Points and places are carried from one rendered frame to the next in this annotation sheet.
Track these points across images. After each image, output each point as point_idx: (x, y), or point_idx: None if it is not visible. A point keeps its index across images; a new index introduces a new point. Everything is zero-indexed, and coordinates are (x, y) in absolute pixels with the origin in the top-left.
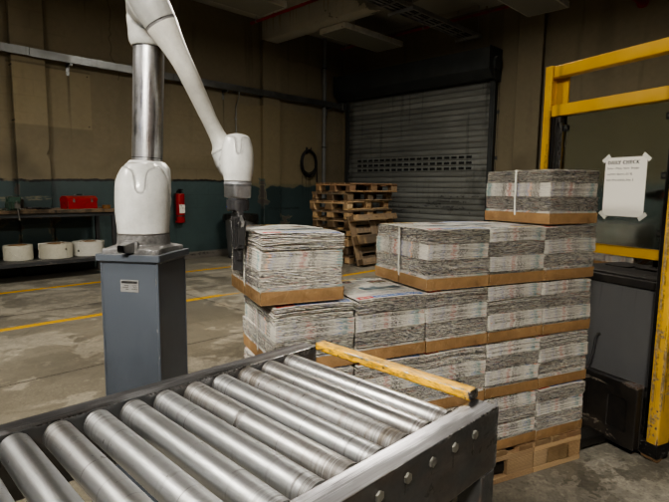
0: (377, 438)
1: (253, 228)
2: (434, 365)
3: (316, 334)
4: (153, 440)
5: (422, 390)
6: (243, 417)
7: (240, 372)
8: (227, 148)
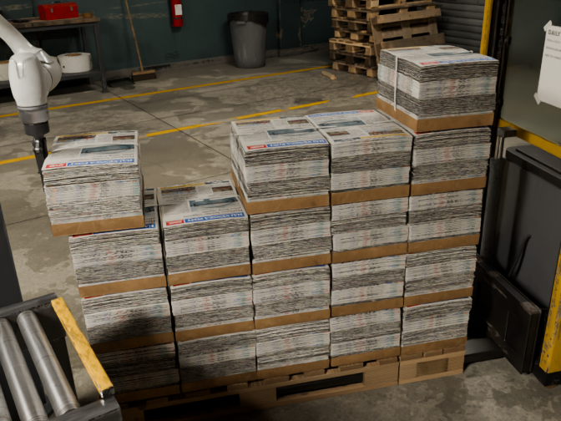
0: None
1: (58, 149)
2: (264, 286)
3: (118, 260)
4: None
5: (252, 309)
6: None
7: None
8: (10, 73)
